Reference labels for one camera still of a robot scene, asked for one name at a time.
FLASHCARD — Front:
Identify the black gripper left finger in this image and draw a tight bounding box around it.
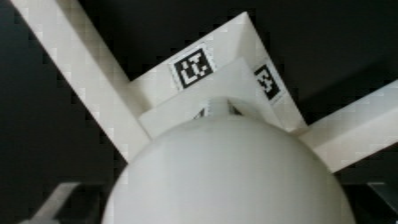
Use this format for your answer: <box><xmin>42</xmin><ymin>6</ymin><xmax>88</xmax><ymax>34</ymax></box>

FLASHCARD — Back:
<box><xmin>19</xmin><ymin>182</ymin><xmax>107</xmax><ymax>224</ymax></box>

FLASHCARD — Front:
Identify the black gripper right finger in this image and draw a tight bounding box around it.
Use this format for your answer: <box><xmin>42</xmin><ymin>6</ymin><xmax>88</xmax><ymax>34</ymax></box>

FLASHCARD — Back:
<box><xmin>344</xmin><ymin>182</ymin><xmax>398</xmax><ymax>224</ymax></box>

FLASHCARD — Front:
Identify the white lamp bulb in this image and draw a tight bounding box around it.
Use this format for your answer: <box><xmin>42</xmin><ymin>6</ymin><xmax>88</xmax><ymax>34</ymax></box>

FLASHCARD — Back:
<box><xmin>102</xmin><ymin>98</ymin><xmax>356</xmax><ymax>224</ymax></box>

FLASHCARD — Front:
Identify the white L-shaped border frame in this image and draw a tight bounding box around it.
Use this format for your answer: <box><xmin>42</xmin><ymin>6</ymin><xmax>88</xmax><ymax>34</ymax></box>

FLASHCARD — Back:
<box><xmin>11</xmin><ymin>0</ymin><xmax>398</xmax><ymax>171</ymax></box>

